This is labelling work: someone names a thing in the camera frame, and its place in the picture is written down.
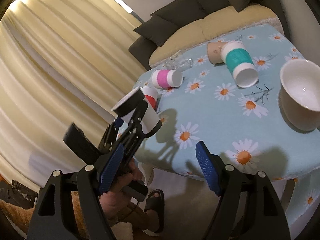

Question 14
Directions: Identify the black banded paper cup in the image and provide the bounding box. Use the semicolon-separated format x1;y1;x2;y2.
111;87;163;138

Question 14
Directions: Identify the red banded paper cup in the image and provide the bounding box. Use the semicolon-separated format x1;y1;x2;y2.
140;86;158;110

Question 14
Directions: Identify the pink banded paper cup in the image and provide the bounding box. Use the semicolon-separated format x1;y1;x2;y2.
151;69;183;89

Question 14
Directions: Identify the clear glass cup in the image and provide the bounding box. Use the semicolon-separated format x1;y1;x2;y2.
164;50;193;72

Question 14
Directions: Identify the brown kraft paper cup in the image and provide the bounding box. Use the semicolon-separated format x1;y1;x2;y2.
207;42;227;64

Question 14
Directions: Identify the teal banded paper cup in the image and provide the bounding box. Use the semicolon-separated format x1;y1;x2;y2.
220;41;259;88

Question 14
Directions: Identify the person's left hand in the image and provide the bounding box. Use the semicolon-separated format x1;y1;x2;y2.
99;159;148;226

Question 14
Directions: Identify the black sandal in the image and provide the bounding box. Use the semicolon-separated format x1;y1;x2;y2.
144;189;165;233

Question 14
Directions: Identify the cream pleated curtain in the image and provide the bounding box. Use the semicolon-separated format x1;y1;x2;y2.
1;0;145;190

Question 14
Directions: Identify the blue daisy tablecloth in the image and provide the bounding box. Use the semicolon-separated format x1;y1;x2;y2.
135;24;319;224

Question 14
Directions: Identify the left dark throw pillow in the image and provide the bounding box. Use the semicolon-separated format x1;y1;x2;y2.
133;15;179;47

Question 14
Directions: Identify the beige ceramic mug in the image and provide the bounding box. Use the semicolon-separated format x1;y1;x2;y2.
279;59;319;132

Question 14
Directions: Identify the cream sofa seat cover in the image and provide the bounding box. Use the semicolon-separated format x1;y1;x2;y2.
149;4;284;68

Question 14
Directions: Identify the dark grey sofa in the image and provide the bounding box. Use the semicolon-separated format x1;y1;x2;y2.
129;0;291;70

